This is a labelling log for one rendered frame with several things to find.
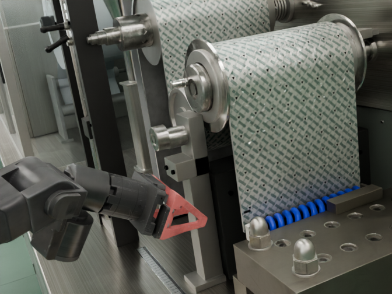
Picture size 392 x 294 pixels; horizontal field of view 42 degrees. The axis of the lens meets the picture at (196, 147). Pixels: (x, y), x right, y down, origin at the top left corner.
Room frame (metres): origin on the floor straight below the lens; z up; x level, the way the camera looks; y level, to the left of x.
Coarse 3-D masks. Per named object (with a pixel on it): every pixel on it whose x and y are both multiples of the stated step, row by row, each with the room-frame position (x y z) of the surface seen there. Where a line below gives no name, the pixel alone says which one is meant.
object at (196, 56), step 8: (344, 32) 0.85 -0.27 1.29; (352, 40) 0.84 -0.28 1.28; (352, 48) 0.84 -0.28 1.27; (192, 56) 0.81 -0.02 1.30; (200, 56) 0.78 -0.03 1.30; (208, 56) 0.76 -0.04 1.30; (208, 64) 0.76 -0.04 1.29; (208, 72) 0.76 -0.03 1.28; (216, 72) 0.74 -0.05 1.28; (216, 80) 0.74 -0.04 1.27; (216, 88) 0.74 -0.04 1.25; (216, 96) 0.74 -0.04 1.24; (216, 104) 0.75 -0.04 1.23; (208, 112) 0.78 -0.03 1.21; (216, 112) 0.75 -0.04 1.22; (208, 120) 0.78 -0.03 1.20; (216, 120) 0.77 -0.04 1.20
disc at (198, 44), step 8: (200, 40) 0.78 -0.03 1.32; (192, 48) 0.81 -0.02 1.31; (200, 48) 0.79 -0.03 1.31; (208, 48) 0.76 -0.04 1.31; (216, 56) 0.74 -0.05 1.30; (216, 64) 0.74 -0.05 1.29; (224, 72) 0.73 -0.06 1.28; (224, 80) 0.73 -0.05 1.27; (224, 88) 0.73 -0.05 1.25; (224, 96) 0.73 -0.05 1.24; (224, 104) 0.74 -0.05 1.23; (224, 112) 0.74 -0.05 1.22; (224, 120) 0.74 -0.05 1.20; (208, 128) 0.80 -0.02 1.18; (216, 128) 0.77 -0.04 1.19
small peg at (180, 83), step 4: (172, 80) 0.79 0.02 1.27; (176, 80) 0.79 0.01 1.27; (180, 80) 0.79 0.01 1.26; (184, 80) 0.80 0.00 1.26; (172, 84) 0.79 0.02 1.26; (176, 84) 0.79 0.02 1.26; (180, 84) 0.79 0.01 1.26; (184, 84) 0.79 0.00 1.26; (172, 88) 0.79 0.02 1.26; (176, 88) 0.79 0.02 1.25
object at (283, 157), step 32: (352, 96) 0.82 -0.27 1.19; (256, 128) 0.75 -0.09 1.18; (288, 128) 0.77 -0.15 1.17; (320, 128) 0.80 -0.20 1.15; (352, 128) 0.82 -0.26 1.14; (256, 160) 0.75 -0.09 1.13; (288, 160) 0.77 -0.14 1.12; (320, 160) 0.80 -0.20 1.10; (352, 160) 0.82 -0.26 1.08; (256, 192) 0.75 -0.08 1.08; (288, 192) 0.77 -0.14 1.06; (320, 192) 0.79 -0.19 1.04
